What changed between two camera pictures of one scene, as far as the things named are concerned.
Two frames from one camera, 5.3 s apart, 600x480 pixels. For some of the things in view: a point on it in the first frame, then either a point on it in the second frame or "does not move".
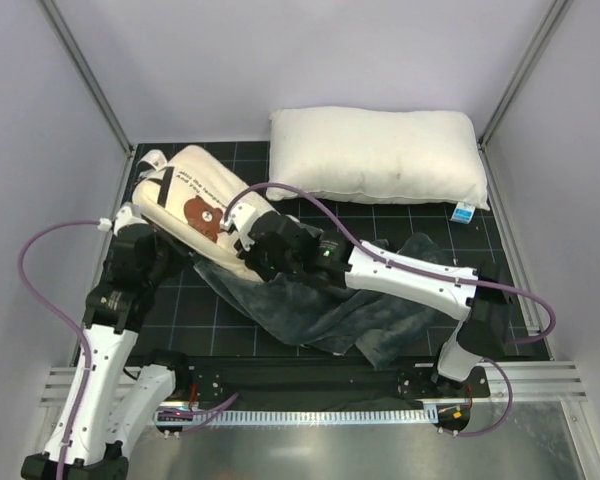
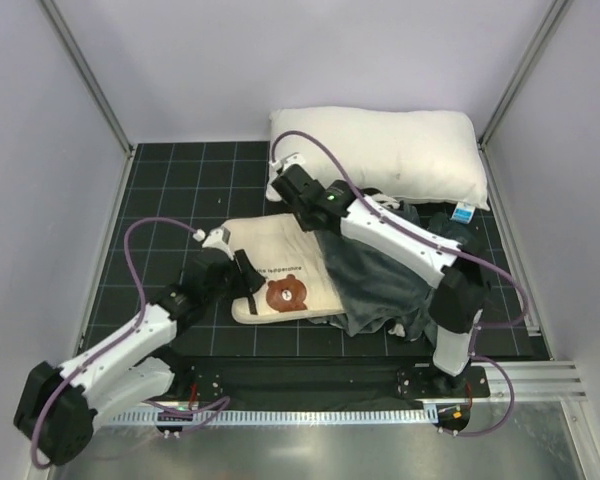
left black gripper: x=159 y=245 → x=237 y=273
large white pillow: x=351 y=153 does not move
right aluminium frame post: x=555 y=13 does not move
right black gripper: x=259 y=248 → x=290 y=183
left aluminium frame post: x=87 y=74 does not move
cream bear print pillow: x=184 y=197 → x=293 y=266
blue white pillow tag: x=462 y=213 does not move
